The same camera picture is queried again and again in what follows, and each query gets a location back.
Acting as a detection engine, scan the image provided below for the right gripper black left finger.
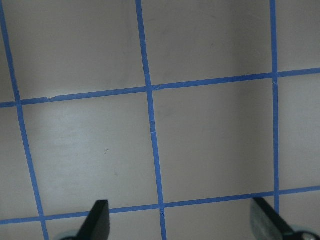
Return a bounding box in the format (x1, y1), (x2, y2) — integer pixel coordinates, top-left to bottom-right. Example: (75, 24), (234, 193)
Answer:
(75, 200), (111, 240)

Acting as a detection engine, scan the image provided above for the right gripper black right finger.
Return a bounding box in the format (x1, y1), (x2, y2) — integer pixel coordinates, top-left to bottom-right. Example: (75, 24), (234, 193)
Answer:
(250, 197), (295, 240)

